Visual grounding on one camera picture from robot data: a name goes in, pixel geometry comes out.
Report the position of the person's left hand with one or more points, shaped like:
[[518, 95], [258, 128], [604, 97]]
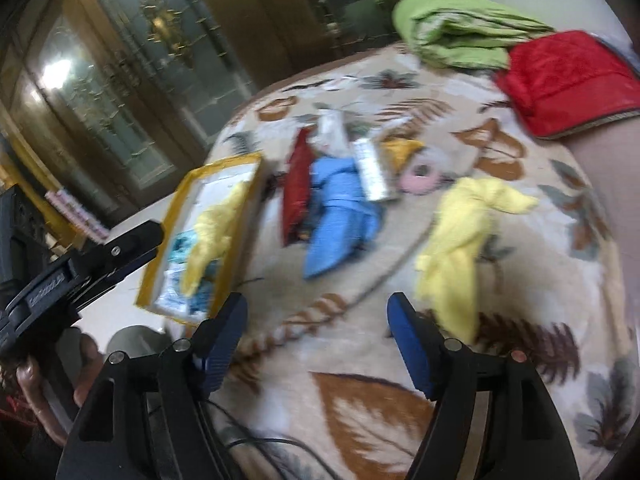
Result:
[[35, 385]]

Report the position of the pink striped box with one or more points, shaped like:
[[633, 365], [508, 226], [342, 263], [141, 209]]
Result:
[[75, 212]]

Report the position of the yellow edged box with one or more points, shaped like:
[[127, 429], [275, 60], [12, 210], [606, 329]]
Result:
[[225, 180]]

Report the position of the leaf print blanket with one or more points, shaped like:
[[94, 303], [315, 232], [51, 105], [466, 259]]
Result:
[[525, 260]]

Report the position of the dark slipper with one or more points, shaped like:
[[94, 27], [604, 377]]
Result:
[[135, 340]]

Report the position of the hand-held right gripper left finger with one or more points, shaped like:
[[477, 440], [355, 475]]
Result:
[[225, 345]]

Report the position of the blue fluffy cloth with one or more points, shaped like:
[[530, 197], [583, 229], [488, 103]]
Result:
[[340, 220]]

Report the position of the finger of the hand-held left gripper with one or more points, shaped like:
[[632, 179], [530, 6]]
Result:
[[125, 250]]

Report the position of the red shiny cloth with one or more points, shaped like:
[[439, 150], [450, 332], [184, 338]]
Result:
[[565, 80]]

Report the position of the yellow cloth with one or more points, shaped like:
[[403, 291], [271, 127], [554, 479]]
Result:
[[212, 240], [460, 260]]

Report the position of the wooden glass door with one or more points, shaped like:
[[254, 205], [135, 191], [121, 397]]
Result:
[[125, 85]]

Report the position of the green folded blanket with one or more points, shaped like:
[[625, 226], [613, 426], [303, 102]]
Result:
[[450, 35]]

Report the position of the dark red cloth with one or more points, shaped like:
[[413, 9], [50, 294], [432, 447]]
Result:
[[295, 185]]

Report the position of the yellow sponge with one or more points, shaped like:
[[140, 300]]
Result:
[[400, 152]]

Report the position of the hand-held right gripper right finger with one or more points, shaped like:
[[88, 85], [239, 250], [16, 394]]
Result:
[[410, 345]]

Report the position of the teal printed packet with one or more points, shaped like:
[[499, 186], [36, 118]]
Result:
[[180, 260]]

